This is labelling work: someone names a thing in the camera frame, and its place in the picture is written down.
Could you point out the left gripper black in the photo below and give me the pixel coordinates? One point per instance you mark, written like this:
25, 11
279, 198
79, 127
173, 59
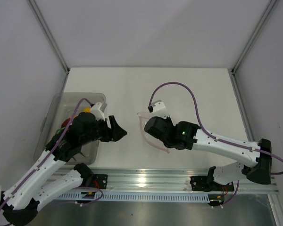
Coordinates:
115, 133

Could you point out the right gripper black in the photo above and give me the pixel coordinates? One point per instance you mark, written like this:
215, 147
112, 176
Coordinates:
167, 120

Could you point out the clear zip top bag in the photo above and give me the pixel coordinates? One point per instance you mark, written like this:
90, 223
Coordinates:
144, 117

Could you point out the orange papaya slice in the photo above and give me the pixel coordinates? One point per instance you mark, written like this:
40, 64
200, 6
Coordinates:
68, 121

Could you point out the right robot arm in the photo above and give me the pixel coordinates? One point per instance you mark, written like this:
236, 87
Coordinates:
252, 160

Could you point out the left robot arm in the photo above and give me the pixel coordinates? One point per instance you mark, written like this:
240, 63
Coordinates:
21, 203

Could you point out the yellow lemon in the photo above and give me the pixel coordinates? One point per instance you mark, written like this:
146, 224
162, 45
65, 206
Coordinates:
87, 110

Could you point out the green onion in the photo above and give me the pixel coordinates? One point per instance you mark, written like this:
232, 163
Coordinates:
80, 153

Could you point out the clear plastic bin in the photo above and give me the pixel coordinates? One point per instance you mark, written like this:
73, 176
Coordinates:
63, 106

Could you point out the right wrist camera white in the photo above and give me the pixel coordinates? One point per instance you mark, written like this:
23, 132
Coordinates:
159, 109

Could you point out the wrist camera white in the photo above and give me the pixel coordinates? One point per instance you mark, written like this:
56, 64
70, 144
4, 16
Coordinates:
98, 110
159, 109

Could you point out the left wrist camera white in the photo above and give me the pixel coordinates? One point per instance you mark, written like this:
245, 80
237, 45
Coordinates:
98, 110

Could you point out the aluminium mounting rail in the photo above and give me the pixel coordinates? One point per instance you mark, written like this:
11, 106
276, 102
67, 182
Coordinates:
162, 181

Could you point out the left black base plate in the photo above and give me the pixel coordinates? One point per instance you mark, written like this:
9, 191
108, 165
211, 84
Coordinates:
99, 181

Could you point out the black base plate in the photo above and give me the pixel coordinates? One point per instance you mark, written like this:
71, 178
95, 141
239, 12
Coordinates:
99, 181
200, 183

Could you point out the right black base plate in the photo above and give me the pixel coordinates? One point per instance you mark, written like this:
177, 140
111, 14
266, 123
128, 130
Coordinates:
200, 183

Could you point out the white slotted cable duct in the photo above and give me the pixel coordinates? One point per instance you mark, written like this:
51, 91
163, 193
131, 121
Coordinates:
135, 197

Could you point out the left aluminium frame post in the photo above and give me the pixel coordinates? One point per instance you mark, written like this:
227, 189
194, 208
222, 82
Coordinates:
48, 34

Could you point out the aluminium frame post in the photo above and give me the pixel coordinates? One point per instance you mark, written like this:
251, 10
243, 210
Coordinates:
48, 34
255, 34

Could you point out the right aluminium frame post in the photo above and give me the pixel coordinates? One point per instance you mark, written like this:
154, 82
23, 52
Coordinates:
255, 34

